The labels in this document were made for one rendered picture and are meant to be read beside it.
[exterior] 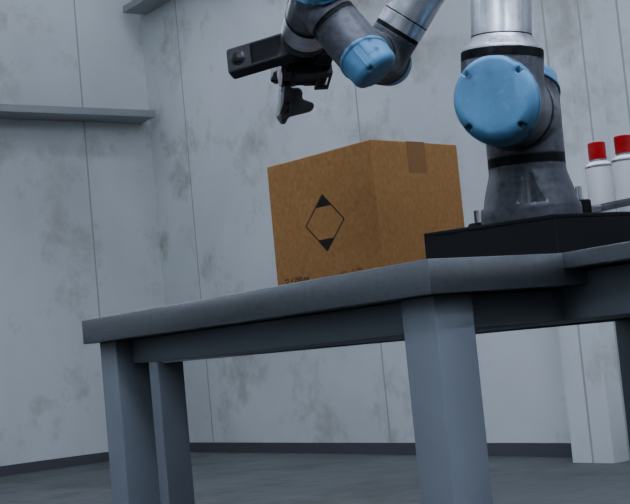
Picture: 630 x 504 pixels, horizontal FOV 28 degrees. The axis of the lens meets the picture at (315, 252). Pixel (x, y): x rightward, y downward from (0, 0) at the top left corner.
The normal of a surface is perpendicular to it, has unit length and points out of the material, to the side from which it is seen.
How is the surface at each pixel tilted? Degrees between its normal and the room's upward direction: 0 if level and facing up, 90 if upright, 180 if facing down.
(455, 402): 90
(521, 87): 99
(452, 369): 90
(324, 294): 90
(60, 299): 90
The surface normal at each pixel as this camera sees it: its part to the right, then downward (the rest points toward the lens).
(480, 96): -0.35, 0.12
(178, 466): 0.51, -0.12
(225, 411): -0.81, 0.03
